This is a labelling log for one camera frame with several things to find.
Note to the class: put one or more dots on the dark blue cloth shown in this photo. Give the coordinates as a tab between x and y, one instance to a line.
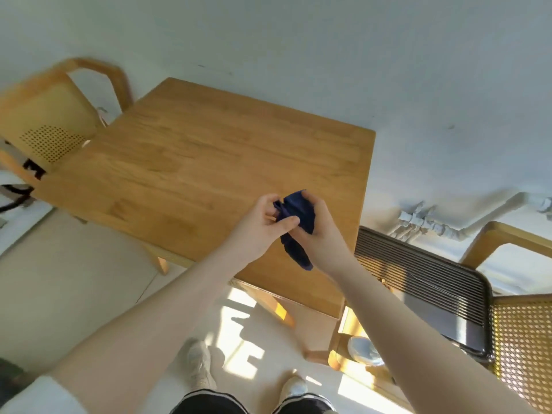
297	209

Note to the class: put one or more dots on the wooden rattan chair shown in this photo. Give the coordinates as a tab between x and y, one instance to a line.
524	340
47	120

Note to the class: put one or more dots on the wooden stool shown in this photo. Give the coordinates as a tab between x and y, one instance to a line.
345	362

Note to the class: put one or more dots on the person's left hand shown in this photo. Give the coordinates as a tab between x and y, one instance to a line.
252	237

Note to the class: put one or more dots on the white round object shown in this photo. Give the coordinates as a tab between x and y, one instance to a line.
364	351

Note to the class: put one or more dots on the person's right hand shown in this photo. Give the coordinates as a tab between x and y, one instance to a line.
323	241

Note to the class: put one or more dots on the person's left forearm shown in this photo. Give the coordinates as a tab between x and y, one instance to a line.
151	327

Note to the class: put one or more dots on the person's left thumb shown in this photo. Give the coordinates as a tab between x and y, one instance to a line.
287	222

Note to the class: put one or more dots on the white shoe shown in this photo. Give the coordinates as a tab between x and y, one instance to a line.
199	364
294	388

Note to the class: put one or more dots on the black striped shorts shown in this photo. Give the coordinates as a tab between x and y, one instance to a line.
211	404

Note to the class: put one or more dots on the person's right forearm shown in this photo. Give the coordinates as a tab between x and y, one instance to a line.
414	340

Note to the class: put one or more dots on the person's right thumb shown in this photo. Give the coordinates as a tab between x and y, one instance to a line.
298	232

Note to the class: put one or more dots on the black and white bag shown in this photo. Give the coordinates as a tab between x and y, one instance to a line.
19	176

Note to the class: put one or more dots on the white wall pipes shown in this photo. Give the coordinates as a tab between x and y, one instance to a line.
470	226

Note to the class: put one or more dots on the white shirt sleeve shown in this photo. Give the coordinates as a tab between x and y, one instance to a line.
39	398

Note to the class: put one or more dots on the wooden table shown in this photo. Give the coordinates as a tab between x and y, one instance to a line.
207	163

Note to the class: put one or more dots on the black panel heater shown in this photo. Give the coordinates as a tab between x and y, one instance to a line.
422	275

